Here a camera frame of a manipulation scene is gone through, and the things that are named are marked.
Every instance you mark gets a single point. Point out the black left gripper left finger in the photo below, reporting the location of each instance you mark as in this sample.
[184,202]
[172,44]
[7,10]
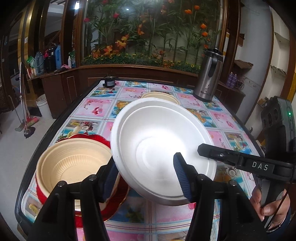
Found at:
[56,219]

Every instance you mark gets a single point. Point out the floor mop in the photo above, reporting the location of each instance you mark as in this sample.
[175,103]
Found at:
[28,121]

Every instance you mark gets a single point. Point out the large beige paper bowl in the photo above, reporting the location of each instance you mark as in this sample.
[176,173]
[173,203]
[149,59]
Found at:
[161,95]

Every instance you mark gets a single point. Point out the white foam bowl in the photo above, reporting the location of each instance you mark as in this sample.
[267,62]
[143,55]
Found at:
[144,138]

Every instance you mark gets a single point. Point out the purple bottles on shelf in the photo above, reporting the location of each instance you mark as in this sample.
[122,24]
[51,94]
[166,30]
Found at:
[232,79]

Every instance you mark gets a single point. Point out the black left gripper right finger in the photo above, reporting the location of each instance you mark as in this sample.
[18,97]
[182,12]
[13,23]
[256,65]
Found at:
[238,219]

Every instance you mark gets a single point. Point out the wooden sideboard cabinet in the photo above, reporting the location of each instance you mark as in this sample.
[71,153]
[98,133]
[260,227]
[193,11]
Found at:
[61,89]

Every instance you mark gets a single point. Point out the colourful fruit-print tablecloth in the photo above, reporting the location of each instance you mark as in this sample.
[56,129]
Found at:
[136,218]

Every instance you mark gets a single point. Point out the red gold-rimmed plate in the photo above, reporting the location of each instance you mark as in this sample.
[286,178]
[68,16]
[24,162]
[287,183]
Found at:
[112,204]

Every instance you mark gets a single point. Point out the artificial flower wall display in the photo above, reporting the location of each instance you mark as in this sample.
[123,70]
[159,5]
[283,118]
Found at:
[167,34]

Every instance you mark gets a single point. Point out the small beige paper bowl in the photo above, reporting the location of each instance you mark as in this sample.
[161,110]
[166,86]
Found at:
[71,160]

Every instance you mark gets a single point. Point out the person's right hand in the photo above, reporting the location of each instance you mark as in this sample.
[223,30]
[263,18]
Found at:
[270,209]

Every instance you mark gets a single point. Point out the white plastic bucket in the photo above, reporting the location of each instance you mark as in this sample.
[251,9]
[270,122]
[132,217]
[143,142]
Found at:
[43,106]

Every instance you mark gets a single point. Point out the stainless steel electric kettle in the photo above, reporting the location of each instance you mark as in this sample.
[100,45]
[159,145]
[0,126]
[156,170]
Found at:
[209,75]

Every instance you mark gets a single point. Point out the small black round device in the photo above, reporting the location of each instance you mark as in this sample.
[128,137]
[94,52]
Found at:
[109,81]

